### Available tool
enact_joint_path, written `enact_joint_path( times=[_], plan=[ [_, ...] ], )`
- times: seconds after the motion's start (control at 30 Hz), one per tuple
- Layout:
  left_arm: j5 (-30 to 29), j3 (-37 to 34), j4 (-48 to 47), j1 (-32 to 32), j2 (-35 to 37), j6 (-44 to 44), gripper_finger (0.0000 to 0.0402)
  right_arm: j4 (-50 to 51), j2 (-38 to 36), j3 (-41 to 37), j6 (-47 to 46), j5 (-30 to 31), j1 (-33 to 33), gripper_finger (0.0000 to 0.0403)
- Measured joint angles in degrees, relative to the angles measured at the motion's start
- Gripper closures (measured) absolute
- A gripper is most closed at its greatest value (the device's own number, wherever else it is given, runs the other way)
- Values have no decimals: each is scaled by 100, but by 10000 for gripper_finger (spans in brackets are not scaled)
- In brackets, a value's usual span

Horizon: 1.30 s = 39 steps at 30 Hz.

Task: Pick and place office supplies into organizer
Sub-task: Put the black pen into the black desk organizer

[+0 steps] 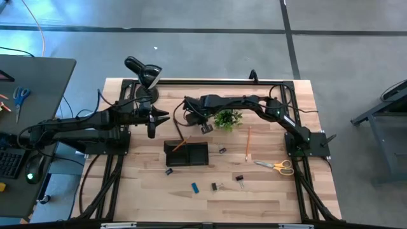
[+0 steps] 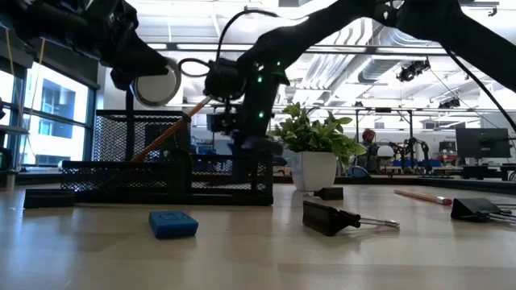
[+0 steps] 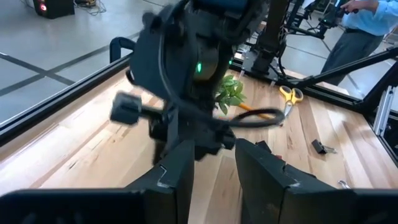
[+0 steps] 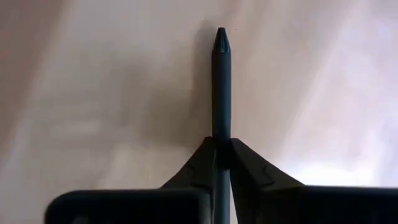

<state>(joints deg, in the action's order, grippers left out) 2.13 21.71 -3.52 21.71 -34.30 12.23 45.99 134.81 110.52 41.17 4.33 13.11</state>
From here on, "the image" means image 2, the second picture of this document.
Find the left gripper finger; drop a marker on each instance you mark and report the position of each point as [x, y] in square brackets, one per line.
[137, 62]
[121, 82]

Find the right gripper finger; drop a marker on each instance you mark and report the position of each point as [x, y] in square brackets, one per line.
[250, 147]

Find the wooden pencil with eraser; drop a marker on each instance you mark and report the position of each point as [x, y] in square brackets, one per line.
[173, 129]
[423, 197]

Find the small black binder clip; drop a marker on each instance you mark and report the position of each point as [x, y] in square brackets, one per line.
[330, 193]

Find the black mesh desk organizer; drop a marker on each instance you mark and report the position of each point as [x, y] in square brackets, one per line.
[161, 177]

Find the blue eraser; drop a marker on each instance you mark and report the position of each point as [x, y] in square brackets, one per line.
[173, 224]

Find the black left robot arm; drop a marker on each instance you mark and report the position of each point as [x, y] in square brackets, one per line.
[36, 16]

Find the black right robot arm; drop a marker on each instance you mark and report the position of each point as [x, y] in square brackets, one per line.
[423, 20]

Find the background black robot arm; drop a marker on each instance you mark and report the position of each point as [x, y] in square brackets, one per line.
[411, 143]

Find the black desk lamp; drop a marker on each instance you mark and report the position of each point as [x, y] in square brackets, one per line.
[159, 86]

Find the long ceiling light bar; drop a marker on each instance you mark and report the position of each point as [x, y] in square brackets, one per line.
[193, 47]

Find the green plant in white pot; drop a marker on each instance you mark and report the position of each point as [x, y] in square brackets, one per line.
[312, 169]

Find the dark framed window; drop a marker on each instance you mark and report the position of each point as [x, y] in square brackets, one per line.
[60, 133]

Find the person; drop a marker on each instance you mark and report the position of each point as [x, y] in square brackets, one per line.
[368, 136]

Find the white globe lamp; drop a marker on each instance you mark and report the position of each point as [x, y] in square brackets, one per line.
[385, 151]

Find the black ceiling mounted device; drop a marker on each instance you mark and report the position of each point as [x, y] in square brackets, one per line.
[411, 71]

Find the dark computer monitor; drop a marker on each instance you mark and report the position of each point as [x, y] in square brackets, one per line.
[483, 143]

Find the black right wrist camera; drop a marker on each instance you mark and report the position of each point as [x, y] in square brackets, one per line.
[223, 82]

